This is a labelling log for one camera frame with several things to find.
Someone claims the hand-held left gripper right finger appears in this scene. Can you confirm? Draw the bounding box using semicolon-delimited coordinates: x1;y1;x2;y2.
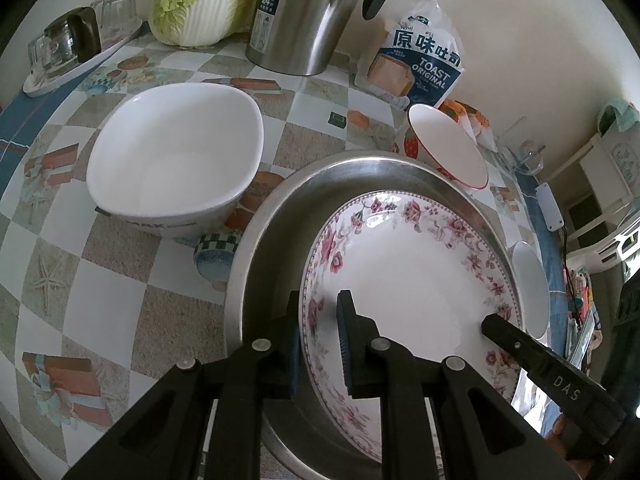
336;290;581;480

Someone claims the large white square bowl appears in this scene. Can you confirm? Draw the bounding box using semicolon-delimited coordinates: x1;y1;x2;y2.
85;81;265;240

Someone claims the round floral rim plate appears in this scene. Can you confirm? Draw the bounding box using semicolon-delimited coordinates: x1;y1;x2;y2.
298;191;524;468

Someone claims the clear glass cup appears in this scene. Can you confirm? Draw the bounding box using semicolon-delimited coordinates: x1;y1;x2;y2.
27;35;76;83
92;0;138;43

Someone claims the white power strip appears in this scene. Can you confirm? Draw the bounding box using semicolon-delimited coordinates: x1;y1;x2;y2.
535;183;564;232

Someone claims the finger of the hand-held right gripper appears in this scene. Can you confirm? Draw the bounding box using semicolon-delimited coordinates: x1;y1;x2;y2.
480;313;553;378

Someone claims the napa cabbage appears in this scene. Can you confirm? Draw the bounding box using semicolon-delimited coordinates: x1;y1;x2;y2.
148;0;266;48

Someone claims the white floral tray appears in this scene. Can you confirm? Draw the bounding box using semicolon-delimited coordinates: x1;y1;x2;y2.
22;17;143;98

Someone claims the white bowl floral base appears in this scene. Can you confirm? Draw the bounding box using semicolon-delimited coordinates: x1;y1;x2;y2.
511;241;551;339

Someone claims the pile of colourful trinkets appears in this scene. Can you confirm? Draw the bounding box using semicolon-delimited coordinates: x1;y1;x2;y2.
565;265;608;361

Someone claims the glass mug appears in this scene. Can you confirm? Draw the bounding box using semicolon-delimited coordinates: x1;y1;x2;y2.
500;132;545;176

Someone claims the teal cloth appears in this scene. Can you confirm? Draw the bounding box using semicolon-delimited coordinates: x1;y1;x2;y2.
597;102;640;136

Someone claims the toast bread bag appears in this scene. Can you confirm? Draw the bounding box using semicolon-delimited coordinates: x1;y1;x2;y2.
356;0;466;110

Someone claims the white carved chair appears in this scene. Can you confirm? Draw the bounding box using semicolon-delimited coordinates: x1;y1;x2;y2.
565;205;640;281

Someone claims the stainless steel thermos jug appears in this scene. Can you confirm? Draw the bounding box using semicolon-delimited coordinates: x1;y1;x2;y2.
245;0;406;77

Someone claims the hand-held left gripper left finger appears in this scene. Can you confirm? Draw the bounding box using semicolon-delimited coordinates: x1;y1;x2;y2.
62;289;303;480

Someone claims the steel basin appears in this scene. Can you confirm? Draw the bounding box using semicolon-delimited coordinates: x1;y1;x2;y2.
223;150;526;480

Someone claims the dark glass cup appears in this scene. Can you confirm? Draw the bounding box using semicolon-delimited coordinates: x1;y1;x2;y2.
45;6;102;63

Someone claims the strawberry print bowl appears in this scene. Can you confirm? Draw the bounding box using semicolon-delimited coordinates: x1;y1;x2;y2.
397;103;490;191

